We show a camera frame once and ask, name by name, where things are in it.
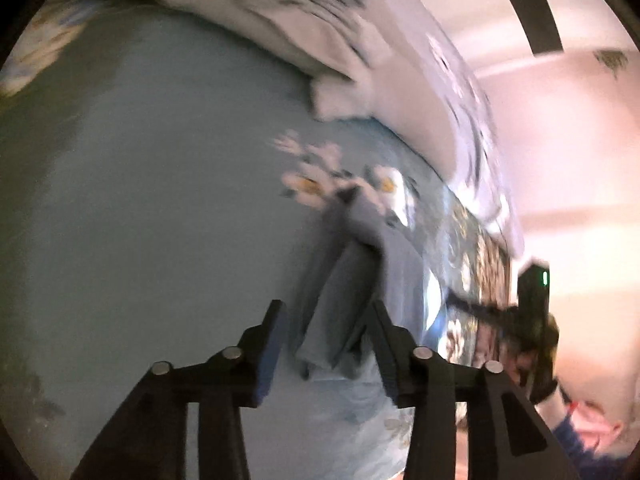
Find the blue garment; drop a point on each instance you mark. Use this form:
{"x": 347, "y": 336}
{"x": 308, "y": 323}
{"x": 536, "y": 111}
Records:
{"x": 345, "y": 300}

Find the dark wall ornament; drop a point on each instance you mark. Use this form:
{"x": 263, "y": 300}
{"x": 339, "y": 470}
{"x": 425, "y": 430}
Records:
{"x": 611, "y": 61}

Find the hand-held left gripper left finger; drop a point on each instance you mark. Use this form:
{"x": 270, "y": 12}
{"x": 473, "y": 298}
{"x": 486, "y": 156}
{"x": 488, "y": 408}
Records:
{"x": 266, "y": 366}

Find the black ceiling beam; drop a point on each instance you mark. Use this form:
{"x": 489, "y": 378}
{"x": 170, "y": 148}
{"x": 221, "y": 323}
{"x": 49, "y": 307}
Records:
{"x": 531, "y": 5}

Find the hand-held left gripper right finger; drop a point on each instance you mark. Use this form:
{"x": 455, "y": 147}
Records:
{"x": 389, "y": 360}

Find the blue floral bed sheet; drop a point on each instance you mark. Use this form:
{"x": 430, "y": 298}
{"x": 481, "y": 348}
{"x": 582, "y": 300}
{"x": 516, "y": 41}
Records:
{"x": 150, "y": 210}

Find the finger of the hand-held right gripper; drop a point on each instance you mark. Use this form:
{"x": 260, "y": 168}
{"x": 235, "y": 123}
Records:
{"x": 480, "y": 310}

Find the person's right hand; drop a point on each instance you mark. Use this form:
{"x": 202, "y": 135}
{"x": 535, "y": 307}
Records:
{"x": 544, "y": 360}

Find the person's right forearm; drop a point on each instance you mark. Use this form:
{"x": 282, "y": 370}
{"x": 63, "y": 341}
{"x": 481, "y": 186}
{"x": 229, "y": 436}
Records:
{"x": 575, "y": 435}

